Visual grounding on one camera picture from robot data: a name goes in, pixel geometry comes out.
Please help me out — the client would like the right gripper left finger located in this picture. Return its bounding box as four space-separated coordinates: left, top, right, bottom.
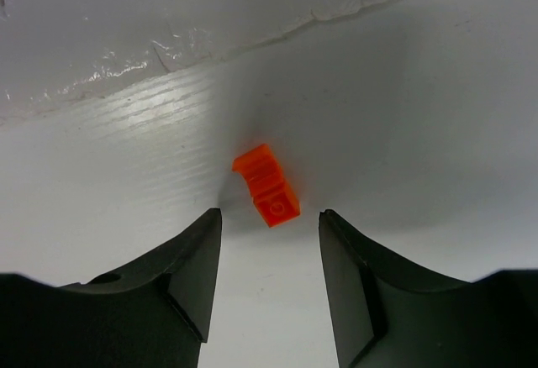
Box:
1 208 222 367

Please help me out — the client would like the orange double lego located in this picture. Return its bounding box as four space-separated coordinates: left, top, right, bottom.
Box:
232 144 301 228

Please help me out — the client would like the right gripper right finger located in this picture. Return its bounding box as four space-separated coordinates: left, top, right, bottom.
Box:
319 209 537 367

